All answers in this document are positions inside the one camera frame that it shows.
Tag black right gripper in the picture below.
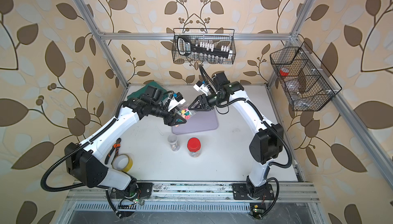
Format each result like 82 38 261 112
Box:
189 91 226 111

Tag clear jar of star candies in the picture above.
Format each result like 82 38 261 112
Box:
176 103 196 120

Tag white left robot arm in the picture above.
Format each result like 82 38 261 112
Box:
41 98 186 192

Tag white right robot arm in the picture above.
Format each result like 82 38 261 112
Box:
188 81 293 200

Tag open clear jar of candies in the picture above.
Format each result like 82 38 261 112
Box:
167 134 180 151

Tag red lidded clear jar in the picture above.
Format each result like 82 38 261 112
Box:
187 138 202 157

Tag red lidded jar in basket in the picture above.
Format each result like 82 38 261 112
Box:
279 67 290 78

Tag lilac plastic tray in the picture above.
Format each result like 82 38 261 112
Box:
172 110 219 135

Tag green plastic block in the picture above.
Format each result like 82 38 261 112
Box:
126 81 167 100

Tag black socket set holder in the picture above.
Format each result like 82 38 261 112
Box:
173 35 235 60

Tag orange black pliers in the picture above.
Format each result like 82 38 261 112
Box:
104 138 121 165

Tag yellow tape roll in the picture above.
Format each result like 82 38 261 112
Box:
112 154 133 173

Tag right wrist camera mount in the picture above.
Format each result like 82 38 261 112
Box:
193 71 231 96

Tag black wire basket back wall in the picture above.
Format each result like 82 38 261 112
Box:
171 27 236 65

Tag black wire basket wall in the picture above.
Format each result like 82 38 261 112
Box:
171 27 236 65
270 42 342 111

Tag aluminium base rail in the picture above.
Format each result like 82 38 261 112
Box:
65 180 320 214

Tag black wire basket right wall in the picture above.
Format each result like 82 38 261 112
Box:
270 42 342 111

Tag aluminium frame post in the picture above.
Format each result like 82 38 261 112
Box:
266 0 326 89

